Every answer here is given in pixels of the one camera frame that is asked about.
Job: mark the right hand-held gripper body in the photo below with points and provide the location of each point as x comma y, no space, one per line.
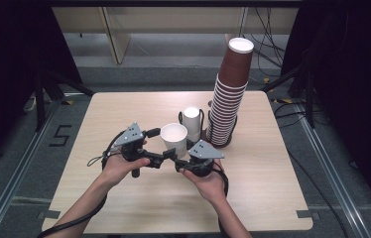
203,152

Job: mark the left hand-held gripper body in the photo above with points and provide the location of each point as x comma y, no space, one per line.
130,135

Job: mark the black double cup holder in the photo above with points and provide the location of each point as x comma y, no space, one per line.
206,137

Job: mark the single white paper cup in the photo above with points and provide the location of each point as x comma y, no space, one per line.
174,137

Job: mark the stack of white paper cups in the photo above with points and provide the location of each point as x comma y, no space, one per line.
191,119

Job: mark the stack of brown paper cups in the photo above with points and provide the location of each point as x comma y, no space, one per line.
229,99

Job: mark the person's right hand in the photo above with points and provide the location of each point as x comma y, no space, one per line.
208,186

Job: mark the person's left hand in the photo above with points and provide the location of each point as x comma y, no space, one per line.
117,172

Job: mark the yellow floor tape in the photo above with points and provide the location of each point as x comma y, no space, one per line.
284,100

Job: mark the black tripod stand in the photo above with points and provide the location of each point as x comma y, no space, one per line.
41,99

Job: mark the black tape piece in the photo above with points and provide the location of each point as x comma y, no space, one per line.
306,214
49,214

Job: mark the beige wooden shelf unit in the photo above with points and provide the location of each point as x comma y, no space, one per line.
173,20

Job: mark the black metal stand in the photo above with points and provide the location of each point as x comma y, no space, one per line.
309,99

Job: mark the black curtain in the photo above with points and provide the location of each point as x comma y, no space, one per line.
355,82
5,66

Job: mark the aluminium floor rail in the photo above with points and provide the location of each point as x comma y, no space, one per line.
332,178
15,178

